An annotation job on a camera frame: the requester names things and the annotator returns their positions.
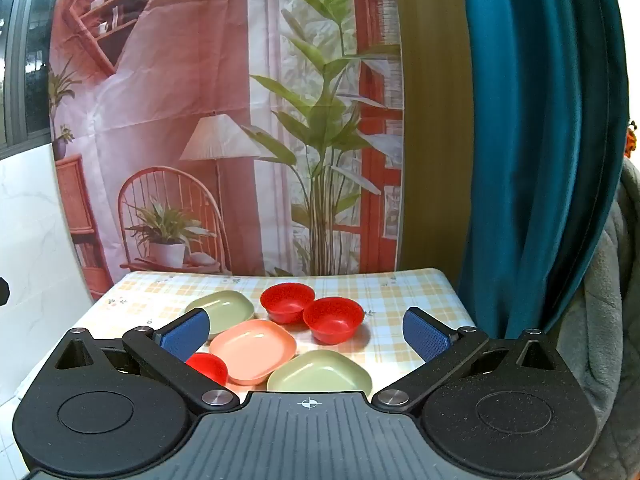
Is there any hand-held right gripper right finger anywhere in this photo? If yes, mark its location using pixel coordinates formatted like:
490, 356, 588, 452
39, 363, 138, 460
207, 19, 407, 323
372, 306, 576, 416

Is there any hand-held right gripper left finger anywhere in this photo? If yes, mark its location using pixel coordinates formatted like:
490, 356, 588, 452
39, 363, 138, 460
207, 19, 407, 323
50, 308, 241, 416

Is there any green plastic plate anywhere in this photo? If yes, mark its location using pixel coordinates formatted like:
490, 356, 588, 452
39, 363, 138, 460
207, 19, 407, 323
267, 349, 374, 395
185, 290, 256, 340

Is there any small red plastic bowl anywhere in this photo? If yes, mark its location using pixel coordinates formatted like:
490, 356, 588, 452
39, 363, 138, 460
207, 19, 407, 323
185, 352, 230, 386

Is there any yellow checked floral tablecloth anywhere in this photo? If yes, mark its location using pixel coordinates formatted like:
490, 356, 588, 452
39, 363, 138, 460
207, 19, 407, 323
17, 268, 476, 411

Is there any pink plastic plate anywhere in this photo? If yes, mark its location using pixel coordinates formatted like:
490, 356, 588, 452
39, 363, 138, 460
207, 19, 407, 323
209, 319, 297, 387

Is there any grey fleece blanket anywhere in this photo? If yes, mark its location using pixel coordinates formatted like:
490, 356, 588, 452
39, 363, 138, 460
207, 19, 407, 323
555, 157, 640, 480

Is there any teal curtain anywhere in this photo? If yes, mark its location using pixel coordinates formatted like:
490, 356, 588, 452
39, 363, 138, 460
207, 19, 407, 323
455, 0, 632, 342

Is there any orange decoration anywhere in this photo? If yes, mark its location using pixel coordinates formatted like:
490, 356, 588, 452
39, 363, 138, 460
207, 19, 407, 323
624, 120, 640, 159

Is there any printed wall poster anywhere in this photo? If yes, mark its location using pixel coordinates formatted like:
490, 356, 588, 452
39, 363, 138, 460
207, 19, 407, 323
48, 0, 405, 301

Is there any window with dark frame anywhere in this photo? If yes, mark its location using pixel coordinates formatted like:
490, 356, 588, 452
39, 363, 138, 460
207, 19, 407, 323
0, 0, 66, 152

